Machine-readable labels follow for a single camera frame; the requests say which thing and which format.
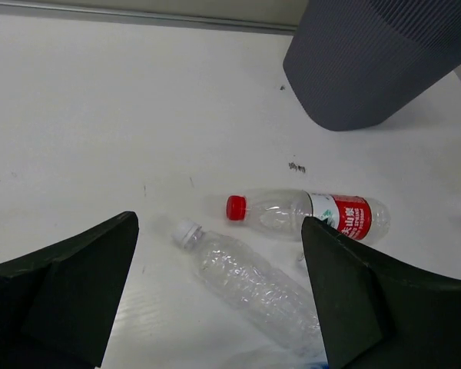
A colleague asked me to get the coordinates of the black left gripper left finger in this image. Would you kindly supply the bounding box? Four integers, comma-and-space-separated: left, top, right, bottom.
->
0, 211, 139, 368

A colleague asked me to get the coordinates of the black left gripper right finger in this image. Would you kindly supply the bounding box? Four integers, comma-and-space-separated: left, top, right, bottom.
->
301, 217, 461, 368

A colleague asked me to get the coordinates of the clear bottle white cap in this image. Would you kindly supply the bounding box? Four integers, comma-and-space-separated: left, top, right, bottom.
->
172, 220, 324, 357

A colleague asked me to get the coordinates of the red label water bottle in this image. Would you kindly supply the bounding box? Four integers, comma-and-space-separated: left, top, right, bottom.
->
226, 189, 391, 245

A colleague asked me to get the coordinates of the grey mesh waste bin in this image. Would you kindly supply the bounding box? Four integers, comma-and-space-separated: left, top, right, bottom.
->
283, 0, 461, 131

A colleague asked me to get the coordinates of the aluminium frame rail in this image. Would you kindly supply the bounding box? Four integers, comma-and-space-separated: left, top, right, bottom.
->
0, 1, 297, 35

